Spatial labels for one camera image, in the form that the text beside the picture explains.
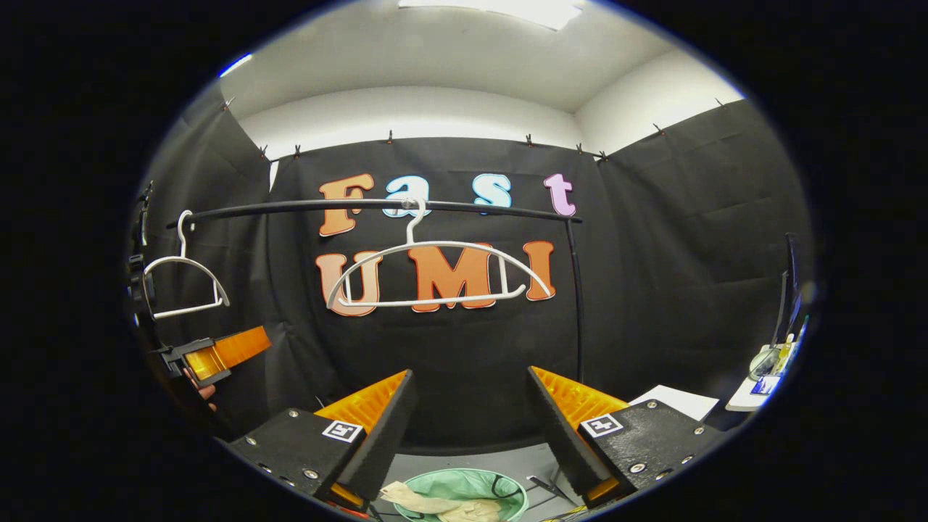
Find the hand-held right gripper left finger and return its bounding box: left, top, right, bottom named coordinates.
left=227, top=368, right=421, bottom=510

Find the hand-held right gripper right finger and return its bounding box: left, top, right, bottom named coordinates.
left=526, top=365, right=727, bottom=507

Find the cream shirt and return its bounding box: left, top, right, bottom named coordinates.
left=381, top=481, right=502, bottom=522

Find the green laundry hamper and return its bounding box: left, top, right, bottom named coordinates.
left=394, top=468, right=529, bottom=522

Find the white plastic clothes hanger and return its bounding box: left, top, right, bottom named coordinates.
left=326, top=198, right=554, bottom=310
left=143, top=210, right=231, bottom=320

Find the black clothes rack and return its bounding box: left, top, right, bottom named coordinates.
left=165, top=197, right=585, bottom=385

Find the white paper sheet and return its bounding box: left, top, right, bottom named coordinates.
left=629, top=384, right=720, bottom=422

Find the row of black backdrop clips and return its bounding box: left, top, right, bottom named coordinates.
left=223, top=98, right=726, bottom=162

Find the dark computer monitor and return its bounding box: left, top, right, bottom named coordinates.
left=774, top=232, right=803, bottom=350

